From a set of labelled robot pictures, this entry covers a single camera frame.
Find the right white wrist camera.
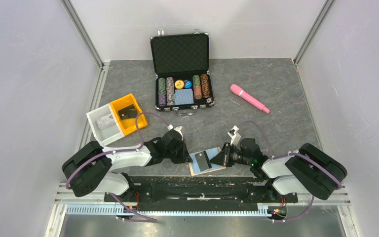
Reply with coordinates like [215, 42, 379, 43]
[227, 125, 241, 146]

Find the yellow plastic bin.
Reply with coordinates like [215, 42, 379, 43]
[109, 93, 142, 136]

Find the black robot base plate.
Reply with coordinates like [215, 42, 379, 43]
[118, 176, 298, 211]

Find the blue tan chip stack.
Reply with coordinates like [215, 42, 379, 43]
[166, 77, 175, 106]

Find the blue playing card deck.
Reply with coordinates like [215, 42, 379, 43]
[174, 88, 194, 105]

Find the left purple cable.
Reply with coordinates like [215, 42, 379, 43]
[65, 111, 172, 191]

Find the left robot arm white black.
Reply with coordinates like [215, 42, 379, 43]
[62, 129, 192, 201]

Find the green red chip stack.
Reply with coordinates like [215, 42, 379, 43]
[192, 75, 202, 100]

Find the white VIP card in bin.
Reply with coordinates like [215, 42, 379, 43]
[96, 114, 115, 130]

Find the right aluminium frame post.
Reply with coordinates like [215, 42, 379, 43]
[293, 0, 336, 67]

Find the pink cylindrical tool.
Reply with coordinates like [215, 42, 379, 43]
[230, 84, 270, 114]

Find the black poker chip case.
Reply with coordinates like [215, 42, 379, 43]
[150, 31, 215, 116]

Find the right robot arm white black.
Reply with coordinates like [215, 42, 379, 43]
[210, 138, 348, 201]

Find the yellow dealer button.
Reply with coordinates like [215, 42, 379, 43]
[174, 79, 185, 89]

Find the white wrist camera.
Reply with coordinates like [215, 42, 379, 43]
[227, 125, 241, 146]
[167, 124, 184, 140]

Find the black VIP card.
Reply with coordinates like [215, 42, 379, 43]
[117, 105, 139, 120]
[195, 151, 212, 172]

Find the blue dealer button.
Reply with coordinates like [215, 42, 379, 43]
[184, 80, 192, 89]

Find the aluminium frame post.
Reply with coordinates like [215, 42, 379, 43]
[293, 0, 336, 67]
[61, 0, 105, 68]

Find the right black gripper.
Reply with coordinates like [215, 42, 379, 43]
[209, 142, 253, 167]

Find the white plastic bin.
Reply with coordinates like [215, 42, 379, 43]
[86, 104, 124, 146]

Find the white toothed cable rail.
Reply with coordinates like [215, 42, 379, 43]
[66, 204, 271, 218]

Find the green purple chip stack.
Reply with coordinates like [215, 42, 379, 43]
[158, 78, 166, 106]

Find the left aluminium frame post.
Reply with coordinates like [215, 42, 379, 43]
[61, 0, 105, 68]

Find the orange brown chip stack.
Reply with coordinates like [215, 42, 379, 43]
[200, 74, 213, 103]

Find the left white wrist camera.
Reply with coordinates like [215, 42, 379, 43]
[167, 124, 184, 140]

